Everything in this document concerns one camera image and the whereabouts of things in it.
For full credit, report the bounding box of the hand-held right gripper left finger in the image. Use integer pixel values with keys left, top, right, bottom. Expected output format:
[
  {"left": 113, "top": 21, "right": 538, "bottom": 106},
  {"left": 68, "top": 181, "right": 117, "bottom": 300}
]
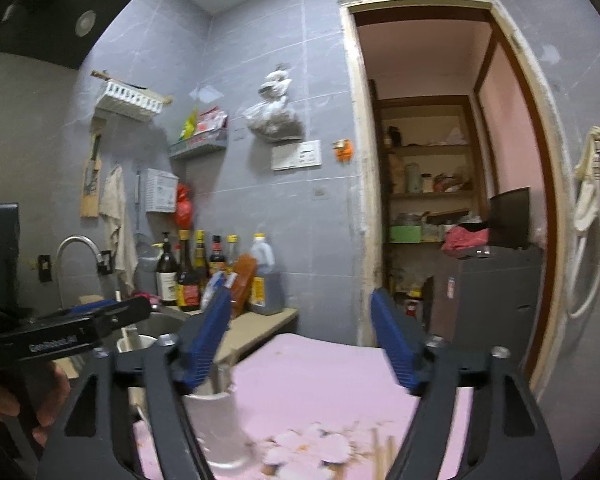
[{"left": 37, "top": 272, "right": 233, "bottom": 480}]

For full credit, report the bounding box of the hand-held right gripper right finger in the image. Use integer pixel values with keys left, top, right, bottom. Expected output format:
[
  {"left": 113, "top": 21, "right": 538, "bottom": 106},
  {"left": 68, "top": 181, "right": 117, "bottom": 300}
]
[{"left": 370, "top": 288, "right": 563, "bottom": 480}]

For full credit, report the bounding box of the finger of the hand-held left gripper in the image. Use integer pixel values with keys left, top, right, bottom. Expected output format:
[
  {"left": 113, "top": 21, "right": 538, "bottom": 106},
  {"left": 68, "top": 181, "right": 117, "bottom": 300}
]
[
  {"left": 92, "top": 295, "right": 152, "bottom": 337},
  {"left": 70, "top": 298, "right": 120, "bottom": 312}
]

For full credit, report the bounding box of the white plastic utensil holder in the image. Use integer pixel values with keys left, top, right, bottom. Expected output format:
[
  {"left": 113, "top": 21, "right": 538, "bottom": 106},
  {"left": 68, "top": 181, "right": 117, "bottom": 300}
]
[{"left": 116, "top": 332, "right": 254, "bottom": 471}]

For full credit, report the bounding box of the person's left hand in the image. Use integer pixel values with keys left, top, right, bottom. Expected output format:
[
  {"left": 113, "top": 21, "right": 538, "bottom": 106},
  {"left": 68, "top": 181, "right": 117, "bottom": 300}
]
[{"left": 0, "top": 361, "right": 72, "bottom": 447}]

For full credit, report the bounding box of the steel sink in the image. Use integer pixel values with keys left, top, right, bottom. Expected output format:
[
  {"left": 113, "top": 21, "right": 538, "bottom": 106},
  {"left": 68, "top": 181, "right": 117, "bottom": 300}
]
[{"left": 142, "top": 305, "right": 192, "bottom": 338}]

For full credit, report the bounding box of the blue white packet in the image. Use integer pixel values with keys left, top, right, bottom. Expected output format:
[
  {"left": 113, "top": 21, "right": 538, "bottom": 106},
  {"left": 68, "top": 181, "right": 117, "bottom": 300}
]
[{"left": 200, "top": 271, "right": 226, "bottom": 312}]

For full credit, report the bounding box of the dark pump bottle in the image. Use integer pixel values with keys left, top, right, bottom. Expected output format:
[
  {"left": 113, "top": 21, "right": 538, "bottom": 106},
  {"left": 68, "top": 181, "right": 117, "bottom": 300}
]
[{"left": 154, "top": 232, "right": 180, "bottom": 307}]

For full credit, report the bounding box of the dark soy sauce bottle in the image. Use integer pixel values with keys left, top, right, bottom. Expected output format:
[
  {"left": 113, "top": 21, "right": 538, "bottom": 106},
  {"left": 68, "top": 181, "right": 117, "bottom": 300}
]
[{"left": 176, "top": 229, "right": 201, "bottom": 313}]

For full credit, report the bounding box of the metal faucet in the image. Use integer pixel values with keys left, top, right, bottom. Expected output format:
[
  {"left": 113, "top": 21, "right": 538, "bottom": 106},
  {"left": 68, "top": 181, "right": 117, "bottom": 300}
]
[{"left": 56, "top": 234, "right": 112, "bottom": 312}]

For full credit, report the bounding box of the orange packet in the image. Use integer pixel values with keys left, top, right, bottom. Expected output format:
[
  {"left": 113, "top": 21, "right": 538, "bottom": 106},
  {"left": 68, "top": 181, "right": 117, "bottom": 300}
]
[{"left": 229, "top": 253, "right": 259, "bottom": 319}]

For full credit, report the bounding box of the dark cap sauce bottle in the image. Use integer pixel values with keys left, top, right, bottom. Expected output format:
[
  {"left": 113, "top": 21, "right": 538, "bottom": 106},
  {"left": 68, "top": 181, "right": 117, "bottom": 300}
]
[{"left": 208, "top": 235, "right": 227, "bottom": 279}]

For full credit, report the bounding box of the yellow cap sauce bottle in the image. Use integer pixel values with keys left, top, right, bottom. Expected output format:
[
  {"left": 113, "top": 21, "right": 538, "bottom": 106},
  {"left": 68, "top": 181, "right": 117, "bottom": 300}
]
[{"left": 195, "top": 230, "right": 210, "bottom": 282}]

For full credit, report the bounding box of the large oil jug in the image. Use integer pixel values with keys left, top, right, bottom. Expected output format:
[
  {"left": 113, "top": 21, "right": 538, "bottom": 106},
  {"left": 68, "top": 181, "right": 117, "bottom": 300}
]
[{"left": 249, "top": 232, "right": 285, "bottom": 316}]

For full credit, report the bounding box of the beige hanging towel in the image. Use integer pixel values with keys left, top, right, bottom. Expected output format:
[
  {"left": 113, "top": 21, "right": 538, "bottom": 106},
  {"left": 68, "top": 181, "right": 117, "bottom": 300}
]
[{"left": 98, "top": 164, "right": 139, "bottom": 294}]

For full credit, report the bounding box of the pink floral tablecloth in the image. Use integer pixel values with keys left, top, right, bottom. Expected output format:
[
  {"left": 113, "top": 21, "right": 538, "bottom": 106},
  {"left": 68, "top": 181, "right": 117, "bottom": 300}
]
[{"left": 130, "top": 332, "right": 476, "bottom": 480}]

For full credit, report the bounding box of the green box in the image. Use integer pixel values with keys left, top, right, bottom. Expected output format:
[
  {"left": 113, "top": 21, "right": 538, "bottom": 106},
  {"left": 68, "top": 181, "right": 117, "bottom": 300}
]
[{"left": 388, "top": 224, "right": 424, "bottom": 244}]

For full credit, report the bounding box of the grey cabinet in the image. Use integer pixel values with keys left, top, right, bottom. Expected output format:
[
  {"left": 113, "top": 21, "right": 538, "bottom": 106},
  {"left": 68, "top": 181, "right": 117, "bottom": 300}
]
[{"left": 432, "top": 244, "right": 544, "bottom": 362}]

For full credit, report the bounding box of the wooden cutting board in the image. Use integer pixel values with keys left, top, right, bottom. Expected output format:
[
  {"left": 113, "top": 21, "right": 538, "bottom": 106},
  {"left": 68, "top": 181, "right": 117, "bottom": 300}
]
[{"left": 79, "top": 132, "right": 104, "bottom": 219}]

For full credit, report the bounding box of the red plastic bag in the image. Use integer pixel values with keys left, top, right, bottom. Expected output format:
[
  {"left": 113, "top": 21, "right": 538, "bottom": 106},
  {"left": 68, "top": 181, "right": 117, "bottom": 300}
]
[{"left": 174, "top": 183, "right": 194, "bottom": 229}]

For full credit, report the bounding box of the black monitor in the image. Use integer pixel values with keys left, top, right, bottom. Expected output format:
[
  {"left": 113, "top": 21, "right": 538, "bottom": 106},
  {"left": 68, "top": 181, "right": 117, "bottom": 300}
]
[{"left": 488, "top": 187, "right": 531, "bottom": 251}]

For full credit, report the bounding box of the wooden shelf unit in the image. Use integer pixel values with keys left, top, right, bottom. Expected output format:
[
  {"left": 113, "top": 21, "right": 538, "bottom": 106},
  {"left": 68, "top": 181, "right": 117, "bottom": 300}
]
[{"left": 369, "top": 80, "right": 487, "bottom": 302}]

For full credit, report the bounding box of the yellow snack packet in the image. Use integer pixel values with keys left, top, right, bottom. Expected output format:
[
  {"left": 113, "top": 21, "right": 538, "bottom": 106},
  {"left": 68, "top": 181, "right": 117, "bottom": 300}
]
[{"left": 179, "top": 107, "right": 200, "bottom": 142}]

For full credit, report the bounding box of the red snack packet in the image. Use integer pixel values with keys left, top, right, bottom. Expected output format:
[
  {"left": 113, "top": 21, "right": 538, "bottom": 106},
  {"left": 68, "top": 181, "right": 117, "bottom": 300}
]
[{"left": 195, "top": 107, "right": 229, "bottom": 136}]

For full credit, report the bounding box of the hanging clear plastic bag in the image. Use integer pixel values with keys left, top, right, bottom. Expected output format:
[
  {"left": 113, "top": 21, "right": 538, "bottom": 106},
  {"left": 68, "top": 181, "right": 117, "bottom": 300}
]
[{"left": 242, "top": 66, "right": 305, "bottom": 142}]

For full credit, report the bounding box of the black range hood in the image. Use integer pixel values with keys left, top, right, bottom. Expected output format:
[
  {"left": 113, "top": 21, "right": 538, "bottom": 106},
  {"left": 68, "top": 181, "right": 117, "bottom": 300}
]
[{"left": 0, "top": 0, "right": 154, "bottom": 69}]

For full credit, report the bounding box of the white wall box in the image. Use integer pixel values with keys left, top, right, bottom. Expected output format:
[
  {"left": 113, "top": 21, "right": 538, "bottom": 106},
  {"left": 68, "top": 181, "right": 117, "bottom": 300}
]
[{"left": 142, "top": 167, "right": 180, "bottom": 214}]

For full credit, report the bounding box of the grey wall shelf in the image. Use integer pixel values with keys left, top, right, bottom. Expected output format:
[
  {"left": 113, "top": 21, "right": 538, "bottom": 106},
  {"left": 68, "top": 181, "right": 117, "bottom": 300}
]
[{"left": 168, "top": 130, "right": 229, "bottom": 161}]

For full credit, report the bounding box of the wooden door frame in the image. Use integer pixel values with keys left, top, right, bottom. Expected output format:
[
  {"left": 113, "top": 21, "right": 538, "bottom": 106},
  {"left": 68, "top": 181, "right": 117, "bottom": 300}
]
[{"left": 338, "top": 0, "right": 574, "bottom": 397}]

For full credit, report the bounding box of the orange wall hook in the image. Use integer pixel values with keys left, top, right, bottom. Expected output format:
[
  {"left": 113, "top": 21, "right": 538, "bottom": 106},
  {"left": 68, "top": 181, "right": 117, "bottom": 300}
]
[{"left": 332, "top": 138, "right": 355, "bottom": 164}]

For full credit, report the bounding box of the white wall basket rack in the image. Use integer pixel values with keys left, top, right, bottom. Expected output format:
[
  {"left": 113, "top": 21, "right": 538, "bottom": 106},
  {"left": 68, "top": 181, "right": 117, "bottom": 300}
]
[{"left": 94, "top": 79, "right": 164, "bottom": 124}]

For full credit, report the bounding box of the white wall switch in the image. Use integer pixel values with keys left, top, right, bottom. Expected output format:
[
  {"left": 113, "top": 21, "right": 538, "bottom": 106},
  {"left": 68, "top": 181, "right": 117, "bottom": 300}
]
[{"left": 270, "top": 139, "right": 324, "bottom": 171}]

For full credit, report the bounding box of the white hose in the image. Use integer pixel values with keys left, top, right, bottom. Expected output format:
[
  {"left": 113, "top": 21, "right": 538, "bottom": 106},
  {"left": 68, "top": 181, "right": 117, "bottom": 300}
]
[{"left": 564, "top": 180, "right": 600, "bottom": 319}]

